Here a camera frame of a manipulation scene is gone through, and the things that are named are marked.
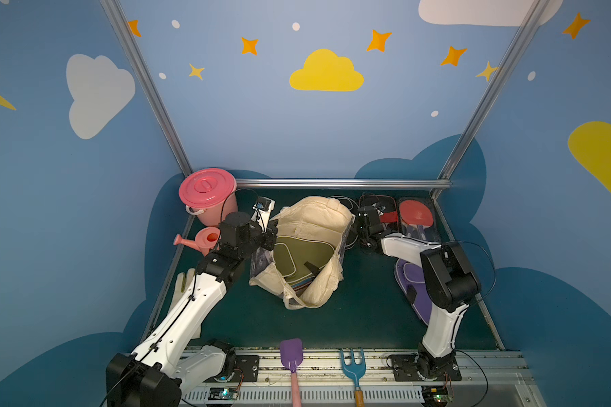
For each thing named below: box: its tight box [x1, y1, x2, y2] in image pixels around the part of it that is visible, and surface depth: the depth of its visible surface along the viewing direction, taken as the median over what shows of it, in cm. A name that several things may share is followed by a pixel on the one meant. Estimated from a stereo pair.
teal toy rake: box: [340, 348, 366, 407], surface depth 75 cm
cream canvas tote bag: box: [249, 195, 356, 310], surface depth 84 cm
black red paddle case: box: [358, 194, 399, 235], surface depth 113 cm
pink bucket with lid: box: [178, 167, 239, 227], surface depth 99 cm
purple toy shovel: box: [280, 338, 304, 407], surface depth 77 cm
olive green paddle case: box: [273, 235, 336, 285], surface depth 90 cm
